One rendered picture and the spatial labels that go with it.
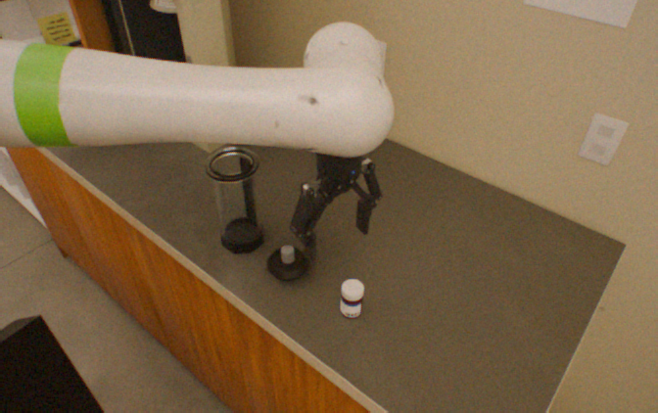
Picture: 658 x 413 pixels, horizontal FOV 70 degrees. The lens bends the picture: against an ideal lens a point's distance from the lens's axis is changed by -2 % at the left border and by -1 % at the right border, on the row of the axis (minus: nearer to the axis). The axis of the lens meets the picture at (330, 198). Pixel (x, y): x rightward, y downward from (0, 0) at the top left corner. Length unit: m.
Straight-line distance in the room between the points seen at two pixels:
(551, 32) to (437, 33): 0.28
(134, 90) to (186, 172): 0.83
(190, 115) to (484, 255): 0.80
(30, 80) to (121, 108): 0.09
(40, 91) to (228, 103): 0.19
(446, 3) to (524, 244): 0.61
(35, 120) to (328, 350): 0.63
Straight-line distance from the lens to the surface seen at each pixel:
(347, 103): 0.53
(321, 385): 1.09
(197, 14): 1.27
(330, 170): 0.75
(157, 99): 0.55
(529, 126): 1.28
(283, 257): 1.02
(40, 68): 0.59
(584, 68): 1.19
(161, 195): 1.31
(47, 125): 0.59
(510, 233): 1.23
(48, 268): 2.65
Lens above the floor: 1.75
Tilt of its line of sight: 41 degrees down
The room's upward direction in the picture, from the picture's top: 1 degrees clockwise
